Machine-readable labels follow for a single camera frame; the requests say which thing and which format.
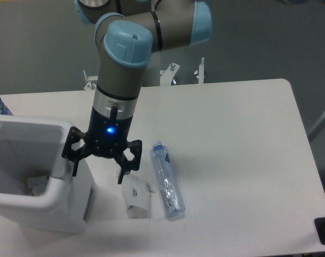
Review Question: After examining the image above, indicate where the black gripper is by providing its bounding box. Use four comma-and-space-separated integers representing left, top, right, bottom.
62, 109, 142, 184

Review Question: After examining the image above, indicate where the clear crushed plastic bottle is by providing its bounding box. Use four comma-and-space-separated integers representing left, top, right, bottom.
150, 141, 186, 220

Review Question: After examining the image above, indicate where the trash inside can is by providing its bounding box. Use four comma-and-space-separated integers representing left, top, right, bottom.
26, 173, 50, 196

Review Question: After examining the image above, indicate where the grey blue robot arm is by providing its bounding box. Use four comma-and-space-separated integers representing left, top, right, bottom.
62, 1, 213, 182

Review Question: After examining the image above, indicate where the white push-lid trash can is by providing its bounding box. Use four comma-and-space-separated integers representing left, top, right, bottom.
0, 115, 96, 233

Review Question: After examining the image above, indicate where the white pedestal base frame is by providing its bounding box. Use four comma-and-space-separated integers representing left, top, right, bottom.
83, 57, 206, 90

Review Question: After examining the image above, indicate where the crumpled white paper carton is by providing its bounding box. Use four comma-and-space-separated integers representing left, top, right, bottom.
121, 174, 155, 219

